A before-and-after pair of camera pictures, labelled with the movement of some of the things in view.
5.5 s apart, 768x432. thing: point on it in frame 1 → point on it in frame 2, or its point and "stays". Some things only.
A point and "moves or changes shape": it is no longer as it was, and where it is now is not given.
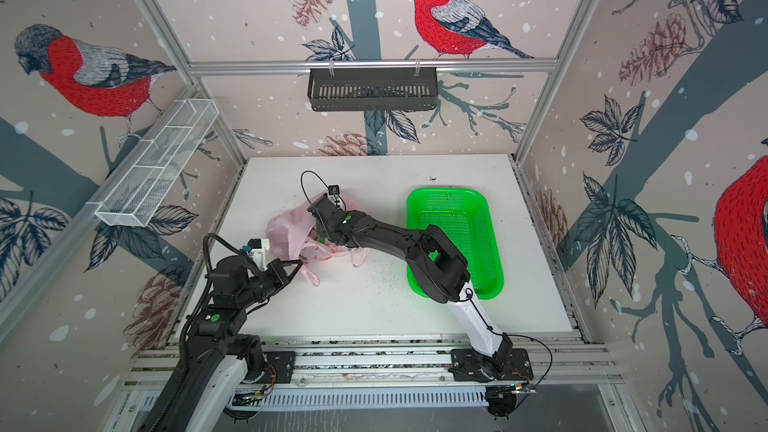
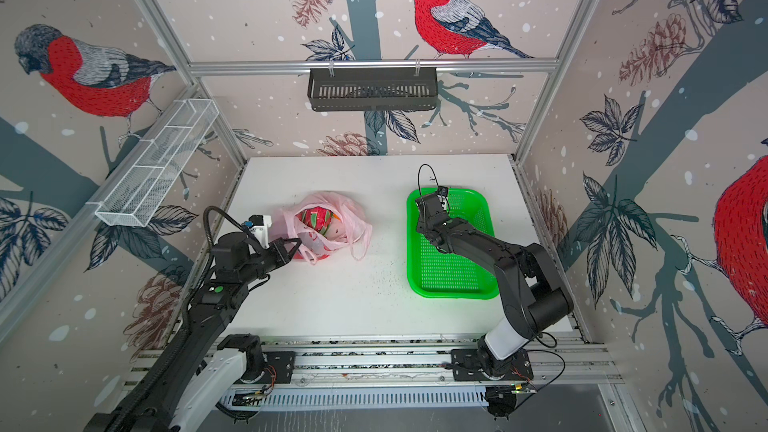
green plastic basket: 466,214 stays
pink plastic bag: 288,237 moves or changes shape
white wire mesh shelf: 144,178 stays
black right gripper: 324,228 → 421,224
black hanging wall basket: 330,92 stays
